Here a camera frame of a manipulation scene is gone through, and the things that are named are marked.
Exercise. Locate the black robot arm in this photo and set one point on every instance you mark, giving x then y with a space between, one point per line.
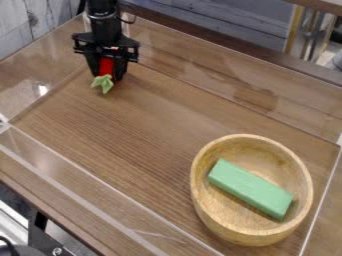
103 13

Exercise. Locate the black table leg bracket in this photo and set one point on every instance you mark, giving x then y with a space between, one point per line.
41 244

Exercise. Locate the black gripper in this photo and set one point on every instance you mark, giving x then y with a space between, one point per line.
123 50

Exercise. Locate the clear acrylic tray walls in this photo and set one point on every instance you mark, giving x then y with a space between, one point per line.
102 159

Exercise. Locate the metal chair frame background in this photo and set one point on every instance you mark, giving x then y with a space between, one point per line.
314 10

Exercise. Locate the round wooden bowl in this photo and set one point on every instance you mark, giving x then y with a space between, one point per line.
231 219

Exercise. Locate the green rectangular block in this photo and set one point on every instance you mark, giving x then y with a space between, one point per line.
259 193

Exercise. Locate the red knitted fruit green stem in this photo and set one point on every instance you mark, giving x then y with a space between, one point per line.
103 80

